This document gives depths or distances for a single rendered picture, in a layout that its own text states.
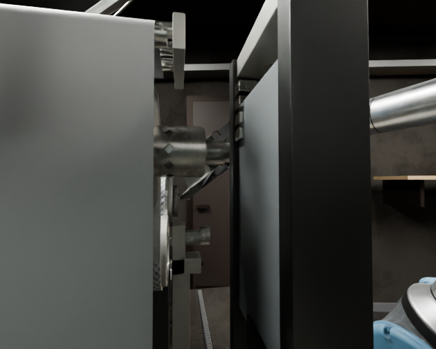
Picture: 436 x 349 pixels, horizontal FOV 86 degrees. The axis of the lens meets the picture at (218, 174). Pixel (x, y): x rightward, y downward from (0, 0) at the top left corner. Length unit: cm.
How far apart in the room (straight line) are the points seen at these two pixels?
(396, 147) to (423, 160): 29
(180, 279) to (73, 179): 37
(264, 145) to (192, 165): 11
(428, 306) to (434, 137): 287
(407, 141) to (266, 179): 288
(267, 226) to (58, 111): 18
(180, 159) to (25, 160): 14
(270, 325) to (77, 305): 15
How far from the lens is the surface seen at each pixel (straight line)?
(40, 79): 24
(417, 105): 53
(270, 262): 19
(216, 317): 80
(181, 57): 26
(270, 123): 18
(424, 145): 314
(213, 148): 29
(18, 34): 26
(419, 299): 41
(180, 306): 56
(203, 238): 51
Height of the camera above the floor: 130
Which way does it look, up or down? 1 degrees up
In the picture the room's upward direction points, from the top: straight up
